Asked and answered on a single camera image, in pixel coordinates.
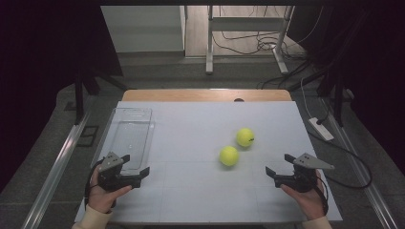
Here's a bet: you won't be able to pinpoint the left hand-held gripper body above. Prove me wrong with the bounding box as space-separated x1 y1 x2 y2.
95 151 142 193

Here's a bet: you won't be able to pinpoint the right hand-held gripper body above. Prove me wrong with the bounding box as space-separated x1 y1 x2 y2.
272 152 336 194

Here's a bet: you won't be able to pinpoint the clear plastic container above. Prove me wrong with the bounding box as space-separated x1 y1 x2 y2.
92 107 156 177

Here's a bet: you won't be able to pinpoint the yellow tennis ball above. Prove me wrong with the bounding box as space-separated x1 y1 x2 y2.
235 127 256 148
219 145 240 167

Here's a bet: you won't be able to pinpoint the person's left hand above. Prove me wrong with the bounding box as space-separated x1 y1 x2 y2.
87 171 134 215

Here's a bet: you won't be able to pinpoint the person's right hand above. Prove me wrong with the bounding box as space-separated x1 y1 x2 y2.
279 169 330 221

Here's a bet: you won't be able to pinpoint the white power strip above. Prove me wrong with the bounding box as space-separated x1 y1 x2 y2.
308 116 335 142

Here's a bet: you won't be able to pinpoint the black metal stand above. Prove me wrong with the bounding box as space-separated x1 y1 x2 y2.
74 66 130 126
316 61 350 128

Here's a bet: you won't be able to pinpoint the wooden table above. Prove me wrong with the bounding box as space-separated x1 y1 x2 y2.
121 89 293 103

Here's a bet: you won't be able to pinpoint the black curtain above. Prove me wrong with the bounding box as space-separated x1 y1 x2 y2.
0 0 124 194
287 0 405 177

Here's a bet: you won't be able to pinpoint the white cabinet panel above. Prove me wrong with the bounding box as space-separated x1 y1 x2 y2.
100 5 186 53

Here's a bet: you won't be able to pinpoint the aluminium floor rail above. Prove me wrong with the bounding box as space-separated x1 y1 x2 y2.
319 96 399 229
20 109 93 229

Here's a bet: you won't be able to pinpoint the white cable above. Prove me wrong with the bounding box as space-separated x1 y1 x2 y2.
299 77 315 119

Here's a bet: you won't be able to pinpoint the black power cable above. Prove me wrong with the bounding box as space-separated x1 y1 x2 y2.
307 117 373 191

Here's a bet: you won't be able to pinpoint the tangled floor cables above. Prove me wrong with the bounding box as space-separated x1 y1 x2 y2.
211 5 329 92

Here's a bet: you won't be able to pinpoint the white desk frame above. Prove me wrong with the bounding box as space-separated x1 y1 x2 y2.
204 5 296 76

